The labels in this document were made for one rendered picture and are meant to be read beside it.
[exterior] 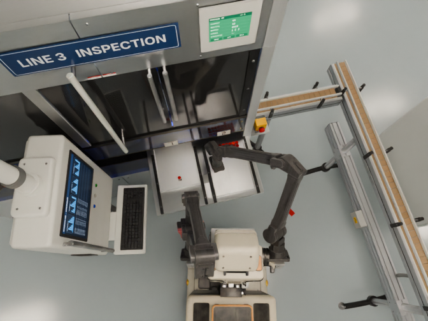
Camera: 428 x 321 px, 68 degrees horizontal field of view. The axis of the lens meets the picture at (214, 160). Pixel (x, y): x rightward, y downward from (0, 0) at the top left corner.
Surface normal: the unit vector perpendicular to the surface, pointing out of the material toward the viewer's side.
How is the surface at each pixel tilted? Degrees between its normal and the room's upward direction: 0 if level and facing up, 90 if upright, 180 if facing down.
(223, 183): 0
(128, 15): 90
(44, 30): 90
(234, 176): 0
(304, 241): 0
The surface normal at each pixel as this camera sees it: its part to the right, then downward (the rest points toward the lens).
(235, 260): 0.00, 0.48
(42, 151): 0.00, -0.33
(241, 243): 0.01, -0.88
